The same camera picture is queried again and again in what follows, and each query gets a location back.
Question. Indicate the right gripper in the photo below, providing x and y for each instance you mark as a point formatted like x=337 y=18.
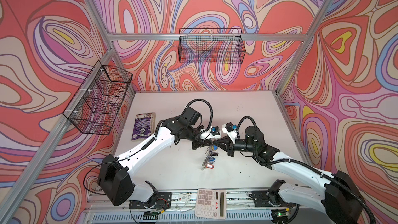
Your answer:
x=226 y=144

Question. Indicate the purple book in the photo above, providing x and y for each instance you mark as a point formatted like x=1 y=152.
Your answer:
x=143 y=126

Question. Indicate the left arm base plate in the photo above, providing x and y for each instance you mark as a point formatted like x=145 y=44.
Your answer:
x=159 y=200

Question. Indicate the small white label card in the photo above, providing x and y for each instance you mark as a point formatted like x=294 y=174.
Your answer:
x=184 y=198

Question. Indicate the wire basket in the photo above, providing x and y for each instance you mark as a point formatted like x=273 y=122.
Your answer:
x=211 y=45
x=99 y=99

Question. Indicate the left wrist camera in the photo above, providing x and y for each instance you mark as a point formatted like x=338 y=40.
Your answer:
x=212 y=133

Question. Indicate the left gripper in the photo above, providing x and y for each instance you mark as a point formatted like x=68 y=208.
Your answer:
x=202 y=143

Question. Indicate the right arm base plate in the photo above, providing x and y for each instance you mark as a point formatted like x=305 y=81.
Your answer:
x=262 y=198

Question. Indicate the back wire basket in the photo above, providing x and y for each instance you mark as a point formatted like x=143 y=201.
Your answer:
x=211 y=45

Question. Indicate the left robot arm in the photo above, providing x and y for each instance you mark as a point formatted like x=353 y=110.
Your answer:
x=116 y=174

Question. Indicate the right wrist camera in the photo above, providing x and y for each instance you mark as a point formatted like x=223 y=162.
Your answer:
x=231 y=130

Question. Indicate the left wire basket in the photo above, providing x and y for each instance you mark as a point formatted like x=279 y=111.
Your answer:
x=99 y=99

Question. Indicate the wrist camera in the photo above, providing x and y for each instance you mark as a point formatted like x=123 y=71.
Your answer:
x=231 y=130
x=212 y=133

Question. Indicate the round keyring disc with keys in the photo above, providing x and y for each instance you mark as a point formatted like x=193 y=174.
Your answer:
x=209 y=158

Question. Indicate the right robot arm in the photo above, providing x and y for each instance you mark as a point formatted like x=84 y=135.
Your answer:
x=334 y=194

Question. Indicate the white pink calculator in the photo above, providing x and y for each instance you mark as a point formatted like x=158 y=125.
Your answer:
x=211 y=204

